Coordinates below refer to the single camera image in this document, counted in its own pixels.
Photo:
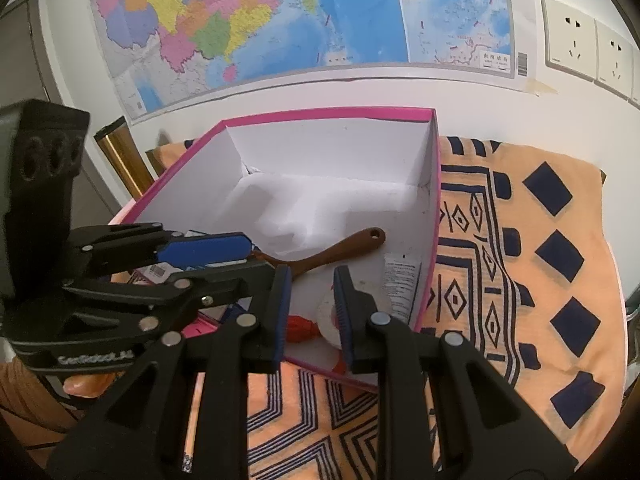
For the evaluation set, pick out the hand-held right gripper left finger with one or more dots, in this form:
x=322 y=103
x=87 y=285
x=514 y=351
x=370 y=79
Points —
x=280 y=310

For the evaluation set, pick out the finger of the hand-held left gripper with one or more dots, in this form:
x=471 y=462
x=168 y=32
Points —
x=210 y=285
x=210 y=250

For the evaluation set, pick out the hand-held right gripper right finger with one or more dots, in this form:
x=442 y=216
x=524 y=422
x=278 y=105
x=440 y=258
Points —
x=342 y=310

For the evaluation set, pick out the red plastic stand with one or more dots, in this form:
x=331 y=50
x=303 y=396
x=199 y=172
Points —
x=300 y=329

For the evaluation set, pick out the large pink lotion tube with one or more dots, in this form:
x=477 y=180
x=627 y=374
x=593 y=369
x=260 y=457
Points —
x=200 y=329

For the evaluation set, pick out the brown wooden spoon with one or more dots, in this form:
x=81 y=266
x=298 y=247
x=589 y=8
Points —
x=345 y=247

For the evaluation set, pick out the white toothpaste tube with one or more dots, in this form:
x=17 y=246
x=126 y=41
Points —
x=400 y=285

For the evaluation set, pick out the pink cardboard box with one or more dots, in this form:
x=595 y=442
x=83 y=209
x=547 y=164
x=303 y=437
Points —
x=330 y=150

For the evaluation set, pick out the person's left forearm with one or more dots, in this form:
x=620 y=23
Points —
x=25 y=395

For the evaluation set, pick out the person's left hand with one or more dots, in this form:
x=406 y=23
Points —
x=80 y=387

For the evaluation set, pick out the gold metal cylinder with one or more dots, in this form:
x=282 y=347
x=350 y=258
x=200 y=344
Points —
x=120 y=160

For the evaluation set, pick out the white tissue paper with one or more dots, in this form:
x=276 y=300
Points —
x=300 y=210

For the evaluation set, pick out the grey door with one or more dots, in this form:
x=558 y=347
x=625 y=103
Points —
x=30 y=60

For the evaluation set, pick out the orange patterned blanket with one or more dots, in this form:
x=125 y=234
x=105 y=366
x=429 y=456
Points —
x=595 y=220

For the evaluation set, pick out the beige masking tape strip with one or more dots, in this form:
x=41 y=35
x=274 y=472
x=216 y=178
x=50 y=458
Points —
x=540 y=87

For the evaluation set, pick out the colourful wall map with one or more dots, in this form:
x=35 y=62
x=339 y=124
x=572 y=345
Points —
x=300 y=20

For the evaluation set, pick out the white wall socket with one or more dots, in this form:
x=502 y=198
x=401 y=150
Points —
x=570 y=37
x=614 y=60

